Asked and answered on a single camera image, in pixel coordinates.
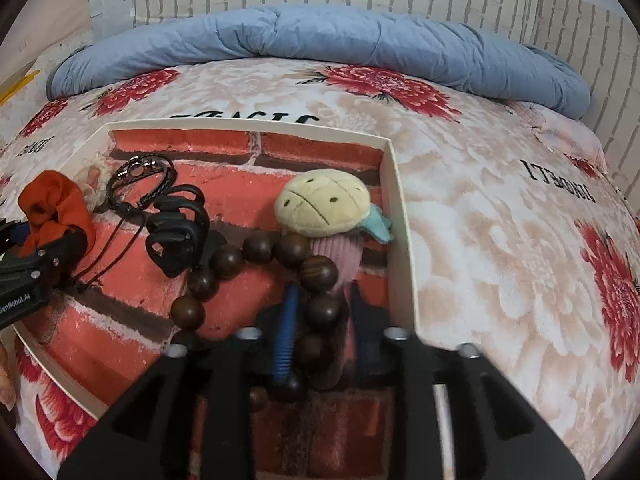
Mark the plush ice cream toy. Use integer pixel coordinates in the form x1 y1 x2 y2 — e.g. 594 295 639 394
274 169 393 294

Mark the floral red bed blanket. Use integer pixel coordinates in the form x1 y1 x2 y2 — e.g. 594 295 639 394
1 58 639 478

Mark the white tray brick lining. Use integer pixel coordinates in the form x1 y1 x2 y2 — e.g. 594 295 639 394
12 116 421 480

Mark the pink pillow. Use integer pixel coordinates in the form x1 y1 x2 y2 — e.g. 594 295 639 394
506 101 608 174

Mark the orange scrunchie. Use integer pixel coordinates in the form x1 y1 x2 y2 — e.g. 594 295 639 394
17 170 96 257

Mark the person left hand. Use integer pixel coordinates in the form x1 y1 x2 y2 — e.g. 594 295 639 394
0 344 16 412

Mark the rolled blue quilt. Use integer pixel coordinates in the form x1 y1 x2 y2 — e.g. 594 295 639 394
47 3 591 119

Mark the yellow cloth strip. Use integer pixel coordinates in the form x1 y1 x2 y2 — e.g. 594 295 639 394
0 70 40 104

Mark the black cord bracelet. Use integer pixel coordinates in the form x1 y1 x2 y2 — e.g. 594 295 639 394
74 153 179 291

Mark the brown wooden bead bracelet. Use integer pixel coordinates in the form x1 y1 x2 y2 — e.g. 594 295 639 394
169 228 346 411

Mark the black hair claw clip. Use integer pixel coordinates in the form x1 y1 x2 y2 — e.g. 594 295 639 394
145 184 209 278

